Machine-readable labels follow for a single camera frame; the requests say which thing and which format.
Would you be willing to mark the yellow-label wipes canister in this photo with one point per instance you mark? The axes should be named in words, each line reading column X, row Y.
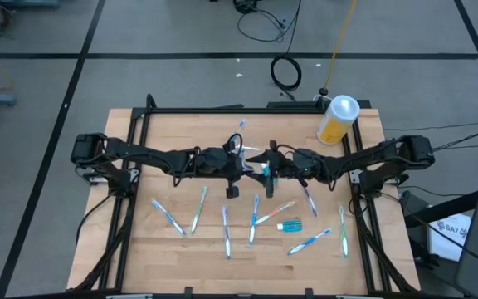
column 338, row 120

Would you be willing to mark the black metal stand leg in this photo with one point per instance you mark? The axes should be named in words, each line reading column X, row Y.
column 450, row 207

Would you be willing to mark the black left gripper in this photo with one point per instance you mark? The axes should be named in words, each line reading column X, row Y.
column 216, row 162

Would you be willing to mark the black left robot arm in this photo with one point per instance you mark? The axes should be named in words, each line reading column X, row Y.
column 139, row 153

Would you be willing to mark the purple toothbrush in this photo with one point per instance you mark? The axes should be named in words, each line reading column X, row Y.
column 226, row 232
column 310, row 202

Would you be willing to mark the white paper sign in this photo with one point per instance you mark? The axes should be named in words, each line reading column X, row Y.
column 448, row 236

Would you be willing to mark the black aluminium table frame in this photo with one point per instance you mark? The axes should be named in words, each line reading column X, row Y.
column 189, row 110

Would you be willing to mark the orange toothbrush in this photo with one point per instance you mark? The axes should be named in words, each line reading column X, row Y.
column 274, row 212

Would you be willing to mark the black table clamp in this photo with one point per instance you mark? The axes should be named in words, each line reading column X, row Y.
column 308, row 292
column 188, row 291

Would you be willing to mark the clear plastic bag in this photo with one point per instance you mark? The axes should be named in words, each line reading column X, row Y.
column 255, row 148

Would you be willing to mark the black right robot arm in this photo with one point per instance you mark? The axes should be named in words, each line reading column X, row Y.
column 367, row 160

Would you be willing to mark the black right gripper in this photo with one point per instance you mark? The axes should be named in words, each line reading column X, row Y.
column 301, row 164

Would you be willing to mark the green toothbrush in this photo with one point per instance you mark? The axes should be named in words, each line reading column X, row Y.
column 342, row 232
column 198, row 209

